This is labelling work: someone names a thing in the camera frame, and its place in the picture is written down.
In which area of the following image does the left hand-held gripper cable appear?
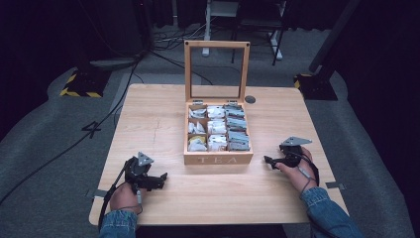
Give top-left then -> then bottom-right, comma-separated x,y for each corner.
97,161 -> 133,232

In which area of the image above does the row of grey tea packets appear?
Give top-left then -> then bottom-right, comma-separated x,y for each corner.
223,103 -> 251,153

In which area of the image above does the black floor tape mark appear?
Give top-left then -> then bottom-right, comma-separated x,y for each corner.
80,120 -> 103,140

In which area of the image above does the hand-held gripper cable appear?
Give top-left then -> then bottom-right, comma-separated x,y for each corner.
294,152 -> 321,196
97,161 -> 133,232

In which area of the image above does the right hand-held gripper cable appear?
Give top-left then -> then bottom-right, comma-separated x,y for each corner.
294,152 -> 321,196

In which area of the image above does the thin black floor cable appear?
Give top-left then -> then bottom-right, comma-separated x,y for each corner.
148,49 -> 215,86

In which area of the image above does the person's right hand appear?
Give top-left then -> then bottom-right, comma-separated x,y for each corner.
275,146 -> 319,194

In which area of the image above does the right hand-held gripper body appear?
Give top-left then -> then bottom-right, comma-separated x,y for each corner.
277,136 -> 313,169

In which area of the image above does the pile of white tea packets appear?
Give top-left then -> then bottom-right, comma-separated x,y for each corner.
187,105 -> 229,153

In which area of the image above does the black metal frame stand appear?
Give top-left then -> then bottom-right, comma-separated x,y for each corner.
230,0 -> 289,66

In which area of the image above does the white metal stand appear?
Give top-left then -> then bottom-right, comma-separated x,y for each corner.
201,0 -> 284,61

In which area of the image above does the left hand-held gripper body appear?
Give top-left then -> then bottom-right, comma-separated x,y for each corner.
124,151 -> 163,193

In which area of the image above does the grey flat stand base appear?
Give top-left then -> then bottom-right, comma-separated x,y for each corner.
88,57 -> 141,69

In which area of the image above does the wooden tea box with lid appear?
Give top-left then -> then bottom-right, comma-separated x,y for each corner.
182,40 -> 255,166

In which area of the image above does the black slanted pole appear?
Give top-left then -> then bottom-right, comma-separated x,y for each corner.
308,0 -> 363,74

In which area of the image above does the bundle of floor cables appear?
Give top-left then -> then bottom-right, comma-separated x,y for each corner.
153,24 -> 214,53

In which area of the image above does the long black floor cable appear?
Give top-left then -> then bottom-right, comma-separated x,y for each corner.
0,49 -> 147,206

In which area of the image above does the hazard-striped black stand base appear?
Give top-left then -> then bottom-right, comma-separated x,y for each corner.
59,66 -> 112,99
293,72 -> 339,101

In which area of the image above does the person's left hand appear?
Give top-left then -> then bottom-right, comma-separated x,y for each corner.
109,181 -> 144,214

